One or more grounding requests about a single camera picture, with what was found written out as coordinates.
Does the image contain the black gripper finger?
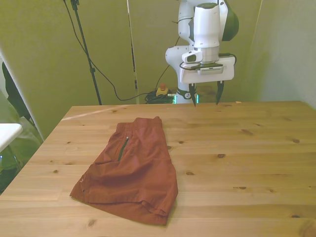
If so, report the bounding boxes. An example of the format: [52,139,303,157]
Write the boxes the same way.
[215,80,224,106]
[189,83,197,108]

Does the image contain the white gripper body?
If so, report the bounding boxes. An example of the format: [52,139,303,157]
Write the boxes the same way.
[179,56,235,84]

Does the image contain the red-brown shorts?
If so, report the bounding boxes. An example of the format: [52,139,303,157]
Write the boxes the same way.
[69,117,179,226]

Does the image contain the yellow emergency stop button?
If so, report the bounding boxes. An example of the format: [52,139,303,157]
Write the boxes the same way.
[156,83,169,97]

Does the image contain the black tripod pole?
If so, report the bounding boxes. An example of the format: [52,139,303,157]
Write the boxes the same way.
[70,0,103,106]

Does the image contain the white side table board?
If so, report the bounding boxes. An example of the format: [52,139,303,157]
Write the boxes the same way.
[0,122,24,153]

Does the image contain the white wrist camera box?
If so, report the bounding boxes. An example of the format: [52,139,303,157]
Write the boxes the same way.
[182,51,204,64]

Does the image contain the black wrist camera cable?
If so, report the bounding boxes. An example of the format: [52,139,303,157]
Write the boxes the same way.
[172,16,237,72]

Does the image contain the coiled dark cable bundle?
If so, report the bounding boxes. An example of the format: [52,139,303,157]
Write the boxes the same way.
[144,90,177,105]

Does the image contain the long black floor cable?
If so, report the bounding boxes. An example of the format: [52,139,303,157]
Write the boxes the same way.
[63,0,174,102]

